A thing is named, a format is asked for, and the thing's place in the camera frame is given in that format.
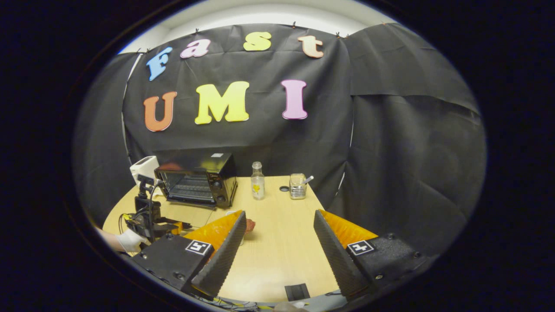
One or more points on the red meat slice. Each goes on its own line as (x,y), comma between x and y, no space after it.
(250,225)

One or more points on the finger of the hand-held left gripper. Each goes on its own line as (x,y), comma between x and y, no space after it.
(180,227)

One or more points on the white toaster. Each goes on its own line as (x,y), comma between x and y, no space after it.
(145,167)

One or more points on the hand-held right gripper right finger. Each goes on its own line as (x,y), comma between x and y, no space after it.
(336,260)

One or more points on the white rectangular food tray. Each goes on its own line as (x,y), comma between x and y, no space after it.
(232,212)

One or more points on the clear glass cup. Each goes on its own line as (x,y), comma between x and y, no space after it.
(297,190)

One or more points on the clear glass bottle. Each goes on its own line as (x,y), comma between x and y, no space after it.
(258,190)

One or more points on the small black box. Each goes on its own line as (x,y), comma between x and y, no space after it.
(297,292)

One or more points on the black electric oven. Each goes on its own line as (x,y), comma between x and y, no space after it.
(217,167)

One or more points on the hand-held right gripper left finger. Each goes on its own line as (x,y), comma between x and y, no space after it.
(221,260)

